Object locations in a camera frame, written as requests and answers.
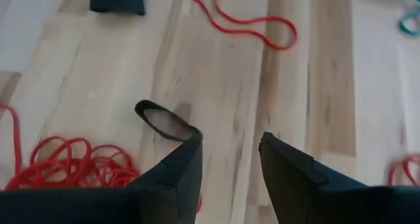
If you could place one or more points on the wide black rubber band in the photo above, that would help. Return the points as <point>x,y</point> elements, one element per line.
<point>118,2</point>
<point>140,105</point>

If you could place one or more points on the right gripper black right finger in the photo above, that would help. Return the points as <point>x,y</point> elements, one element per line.
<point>328,207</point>

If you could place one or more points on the single red rubber band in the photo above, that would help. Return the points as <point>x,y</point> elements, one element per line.
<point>282,48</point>

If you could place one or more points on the teal rubber band pile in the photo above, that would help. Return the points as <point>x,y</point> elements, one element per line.
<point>401,24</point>

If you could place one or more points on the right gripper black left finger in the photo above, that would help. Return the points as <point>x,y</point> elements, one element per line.
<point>98,207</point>

